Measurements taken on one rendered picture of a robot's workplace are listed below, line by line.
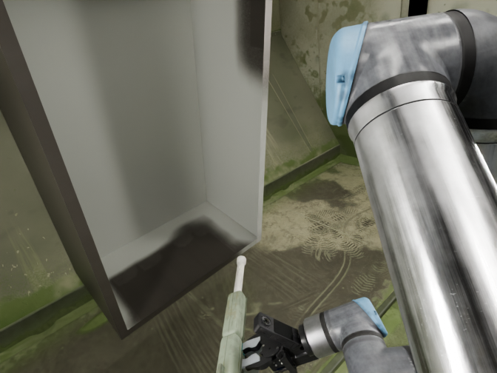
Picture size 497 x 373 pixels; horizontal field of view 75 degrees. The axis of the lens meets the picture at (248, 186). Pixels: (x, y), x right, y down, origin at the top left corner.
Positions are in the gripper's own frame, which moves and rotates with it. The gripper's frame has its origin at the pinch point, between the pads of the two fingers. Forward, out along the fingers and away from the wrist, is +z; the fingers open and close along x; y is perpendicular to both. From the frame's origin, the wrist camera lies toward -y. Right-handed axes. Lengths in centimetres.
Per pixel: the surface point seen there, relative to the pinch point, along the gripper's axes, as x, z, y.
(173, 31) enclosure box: 58, -18, -76
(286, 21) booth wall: 252, -64, -62
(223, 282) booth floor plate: 78, 33, 32
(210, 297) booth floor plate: 68, 39, 30
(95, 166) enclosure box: 40, 23, -54
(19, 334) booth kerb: 48, 117, -7
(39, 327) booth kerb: 54, 112, -3
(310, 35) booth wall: 234, -74, -43
